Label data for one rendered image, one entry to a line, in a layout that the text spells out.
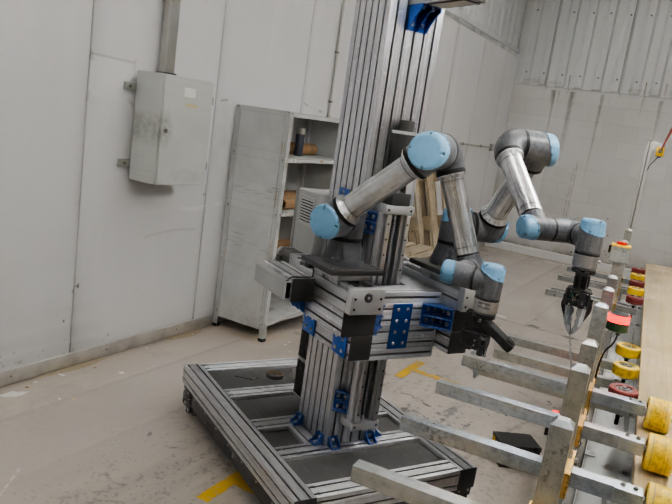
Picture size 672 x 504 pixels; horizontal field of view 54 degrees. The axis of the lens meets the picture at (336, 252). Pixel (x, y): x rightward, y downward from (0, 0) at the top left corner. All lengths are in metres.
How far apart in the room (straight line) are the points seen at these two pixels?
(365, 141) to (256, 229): 2.05
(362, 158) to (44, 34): 1.72
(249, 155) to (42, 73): 1.52
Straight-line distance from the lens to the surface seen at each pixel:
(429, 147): 2.05
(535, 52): 10.40
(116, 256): 4.03
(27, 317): 3.76
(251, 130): 4.51
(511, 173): 2.29
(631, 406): 1.84
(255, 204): 4.49
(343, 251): 2.34
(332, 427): 2.83
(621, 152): 10.04
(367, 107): 2.58
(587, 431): 1.61
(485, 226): 2.66
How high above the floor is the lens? 1.53
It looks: 11 degrees down
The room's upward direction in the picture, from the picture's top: 8 degrees clockwise
